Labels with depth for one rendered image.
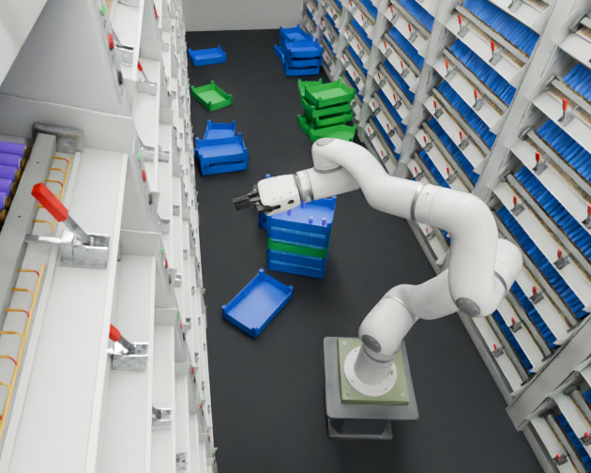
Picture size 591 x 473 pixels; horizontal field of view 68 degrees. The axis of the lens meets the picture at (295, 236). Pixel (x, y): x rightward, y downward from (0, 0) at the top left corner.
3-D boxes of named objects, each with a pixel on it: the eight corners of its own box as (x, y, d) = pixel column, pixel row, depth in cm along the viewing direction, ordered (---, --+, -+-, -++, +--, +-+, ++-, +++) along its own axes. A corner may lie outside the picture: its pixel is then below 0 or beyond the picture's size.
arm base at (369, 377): (397, 352, 166) (409, 327, 152) (394, 402, 153) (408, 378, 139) (346, 342, 167) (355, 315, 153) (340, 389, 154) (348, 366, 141)
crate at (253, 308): (261, 278, 229) (261, 267, 223) (293, 297, 221) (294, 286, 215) (221, 316, 211) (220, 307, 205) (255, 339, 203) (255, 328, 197)
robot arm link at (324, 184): (309, 176, 111) (315, 206, 116) (360, 163, 111) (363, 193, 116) (303, 161, 117) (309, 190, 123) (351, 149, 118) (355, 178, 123)
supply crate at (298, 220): (334, 207, 221) (336, 195, 215) (329, 236, 207) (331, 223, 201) (276, 198, 224) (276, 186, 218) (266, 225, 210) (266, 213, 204)
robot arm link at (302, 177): (315, 207, 117) (304, 211, 117) (308, 187, 123) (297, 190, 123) (310, 184, 111) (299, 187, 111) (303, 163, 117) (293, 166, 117)
